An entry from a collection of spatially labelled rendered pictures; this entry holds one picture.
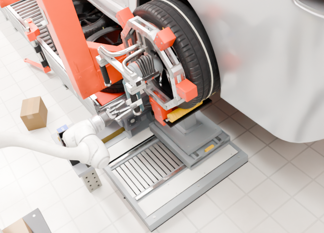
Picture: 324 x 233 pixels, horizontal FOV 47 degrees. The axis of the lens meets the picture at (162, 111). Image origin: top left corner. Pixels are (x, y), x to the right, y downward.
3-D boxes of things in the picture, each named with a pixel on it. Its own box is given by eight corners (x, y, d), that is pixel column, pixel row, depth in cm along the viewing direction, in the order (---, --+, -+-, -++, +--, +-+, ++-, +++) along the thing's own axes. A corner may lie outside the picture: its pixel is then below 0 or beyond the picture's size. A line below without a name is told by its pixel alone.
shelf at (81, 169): (104, 162, 225) (102, 159, 223) (79, 178, 220) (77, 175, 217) (74, 125, 253) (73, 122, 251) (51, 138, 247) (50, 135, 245)
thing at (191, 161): (230, 143, 264) (230, 134, 257) (191, 171, 252) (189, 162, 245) (187, 108, 296) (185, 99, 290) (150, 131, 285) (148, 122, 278)
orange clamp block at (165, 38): (172, 45, 191) (176, 37, 183) (160, 52, 189) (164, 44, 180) (165, 34, 192) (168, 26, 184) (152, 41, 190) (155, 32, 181)
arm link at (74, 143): (89, 126, 197) (101, 142, 190) (62, 141, 192) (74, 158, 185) (84, 113, 189) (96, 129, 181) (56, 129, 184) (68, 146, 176)
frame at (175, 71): (190, 119, 218) (179, 41, 180) (182, 124, 216) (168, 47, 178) (141, 77, 253) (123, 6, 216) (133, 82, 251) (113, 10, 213)
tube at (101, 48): (143, 48, 207) (140, 32, 199) (114, 64, 200) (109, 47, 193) (127, 36, 218) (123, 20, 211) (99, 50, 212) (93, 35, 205)
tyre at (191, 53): (162, -33, 208) (156, 42, 266) (127, -17, 200) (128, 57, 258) (240, 46, 185) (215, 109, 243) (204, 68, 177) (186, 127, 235)
